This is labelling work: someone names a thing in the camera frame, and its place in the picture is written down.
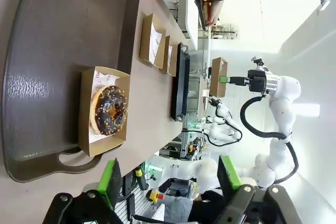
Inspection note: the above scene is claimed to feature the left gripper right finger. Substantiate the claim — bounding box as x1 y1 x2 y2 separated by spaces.
217 155 302 224

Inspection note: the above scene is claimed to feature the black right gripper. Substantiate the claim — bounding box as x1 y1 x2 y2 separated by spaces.
219 68 268 94

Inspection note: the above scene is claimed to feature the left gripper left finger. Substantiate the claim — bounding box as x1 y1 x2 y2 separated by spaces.
41 157 124 224

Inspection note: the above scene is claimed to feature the brown cardboard food box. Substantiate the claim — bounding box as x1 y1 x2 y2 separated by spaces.
162 35 178 77
139 13 166 69
209 57 228 98
78 66 131 157

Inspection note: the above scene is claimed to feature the white printed paper liner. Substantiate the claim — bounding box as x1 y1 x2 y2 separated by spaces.
89 69 121 143
148 22 166 63
167 45 173 72

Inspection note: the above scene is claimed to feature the chocolate nut donut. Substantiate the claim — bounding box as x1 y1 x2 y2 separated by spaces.
89 84 129 136

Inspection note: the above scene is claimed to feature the dark plastic serving tray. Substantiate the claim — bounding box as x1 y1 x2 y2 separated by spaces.
170 41 190 122
193 0 208 32
1 0 141 183

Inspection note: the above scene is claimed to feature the person right hand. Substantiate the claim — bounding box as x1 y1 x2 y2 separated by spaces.
205 0 225 27

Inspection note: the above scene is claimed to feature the yellow red emergency stop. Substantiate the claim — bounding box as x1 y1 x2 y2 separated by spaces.
148 189 165 204

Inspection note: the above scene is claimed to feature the seated operator grey top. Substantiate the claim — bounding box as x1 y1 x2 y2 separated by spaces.
157 189 225 224

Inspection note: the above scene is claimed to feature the white rounded table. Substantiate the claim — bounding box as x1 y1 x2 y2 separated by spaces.
157 0 211 51

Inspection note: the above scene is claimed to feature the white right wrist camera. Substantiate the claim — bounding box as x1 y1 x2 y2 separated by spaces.
250 56 266 70

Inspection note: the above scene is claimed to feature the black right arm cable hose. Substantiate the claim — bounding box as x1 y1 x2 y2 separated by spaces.
240 95 300 185

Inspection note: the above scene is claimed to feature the wire shelf rack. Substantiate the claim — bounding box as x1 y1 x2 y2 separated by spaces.
209 23 239 41

